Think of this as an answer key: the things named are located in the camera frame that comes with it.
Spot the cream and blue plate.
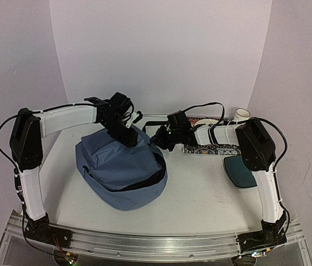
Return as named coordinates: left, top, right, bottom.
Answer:
left=194, top=119, right=219, bottom=127

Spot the dark teal square plate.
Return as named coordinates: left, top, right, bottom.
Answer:
left=224, top=155, right=257, bottom=188

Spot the blue student backpack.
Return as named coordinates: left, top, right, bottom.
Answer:
left=75, top=126, right=168, bottom=211

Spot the aluminium table front rail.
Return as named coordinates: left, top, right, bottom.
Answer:
left=0, top=213, right=312, bottom=265

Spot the patterned black placemat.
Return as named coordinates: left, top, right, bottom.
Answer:
left=182, top=116, right=241, bottom=156

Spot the white enamel mug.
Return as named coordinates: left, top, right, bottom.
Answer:
left=233, top=108, right=251, bottom=122

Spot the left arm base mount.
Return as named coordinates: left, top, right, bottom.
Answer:
left=24, top=213, right=72, bottom=248

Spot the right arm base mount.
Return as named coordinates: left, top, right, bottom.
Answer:
left=236, top=221, right=287, bottom=254

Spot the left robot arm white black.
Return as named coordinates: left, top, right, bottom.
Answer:
left=7, top=93, right=143, bottom=242

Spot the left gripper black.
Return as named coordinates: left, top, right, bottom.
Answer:
left=103, top=117, right=140, bottom=149

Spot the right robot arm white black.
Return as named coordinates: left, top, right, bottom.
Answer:
left=151, top=108, right=285, bottom=224

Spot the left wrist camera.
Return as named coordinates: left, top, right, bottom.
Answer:
left=125, top=111, right=143, bottom=128

